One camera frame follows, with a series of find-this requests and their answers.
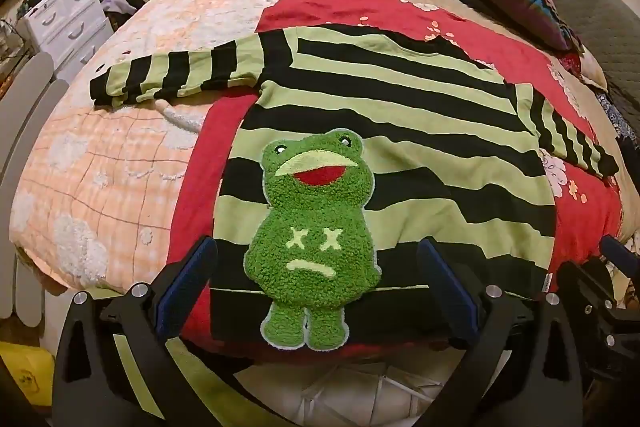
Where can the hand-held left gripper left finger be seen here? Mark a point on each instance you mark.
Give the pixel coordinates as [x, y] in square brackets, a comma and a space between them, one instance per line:
[186, 287]

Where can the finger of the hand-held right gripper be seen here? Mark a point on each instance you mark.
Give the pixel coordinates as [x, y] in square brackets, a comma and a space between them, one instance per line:
[619, 249]
[595, 307]

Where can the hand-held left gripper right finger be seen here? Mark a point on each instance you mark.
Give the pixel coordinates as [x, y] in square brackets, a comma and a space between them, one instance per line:
[449, 292]

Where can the green black striped frog sweater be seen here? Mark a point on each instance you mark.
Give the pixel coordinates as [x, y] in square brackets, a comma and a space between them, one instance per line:
[400, 122]

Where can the peach plaid fluffy blanket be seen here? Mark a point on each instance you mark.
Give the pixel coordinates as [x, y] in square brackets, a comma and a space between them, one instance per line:
[115, 177]

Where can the clear plastic storage box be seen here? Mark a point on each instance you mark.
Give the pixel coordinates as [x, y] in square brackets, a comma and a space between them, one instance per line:
[360, 392]

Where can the patterned dark cloth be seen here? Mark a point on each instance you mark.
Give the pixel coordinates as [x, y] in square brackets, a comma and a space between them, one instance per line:
[615, 107]

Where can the yellow bag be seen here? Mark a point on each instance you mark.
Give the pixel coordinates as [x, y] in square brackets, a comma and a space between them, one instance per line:
[22, 372]

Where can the red floral blanket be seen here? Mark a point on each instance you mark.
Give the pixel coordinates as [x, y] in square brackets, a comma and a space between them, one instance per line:
[520, 57]

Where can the grey slatted chair back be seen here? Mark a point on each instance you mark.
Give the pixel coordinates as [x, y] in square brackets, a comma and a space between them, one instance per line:
[25, 107]

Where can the grey quilted headboard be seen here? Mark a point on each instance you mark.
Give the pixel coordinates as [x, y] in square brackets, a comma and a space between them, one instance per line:
[590, 2]

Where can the white drawer unit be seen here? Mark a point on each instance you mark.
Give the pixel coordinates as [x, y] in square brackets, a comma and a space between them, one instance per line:
[65, 19]

